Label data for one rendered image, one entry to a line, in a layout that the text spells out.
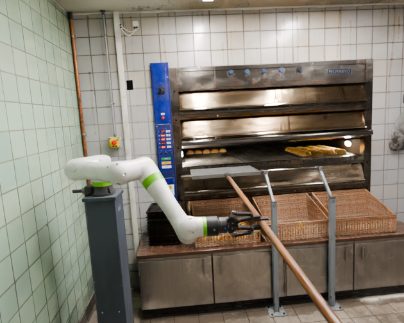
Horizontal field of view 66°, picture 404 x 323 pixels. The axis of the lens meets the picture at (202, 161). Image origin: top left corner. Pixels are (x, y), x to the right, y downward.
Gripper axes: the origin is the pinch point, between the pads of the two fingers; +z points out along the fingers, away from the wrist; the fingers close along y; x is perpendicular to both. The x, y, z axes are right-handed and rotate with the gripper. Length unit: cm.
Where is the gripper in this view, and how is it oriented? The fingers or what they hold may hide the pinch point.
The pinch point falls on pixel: (260, 222)
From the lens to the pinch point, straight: 153.7
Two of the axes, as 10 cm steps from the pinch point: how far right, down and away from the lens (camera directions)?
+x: 0.9, 1.8, -9.8
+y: 0.4, 9.8, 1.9
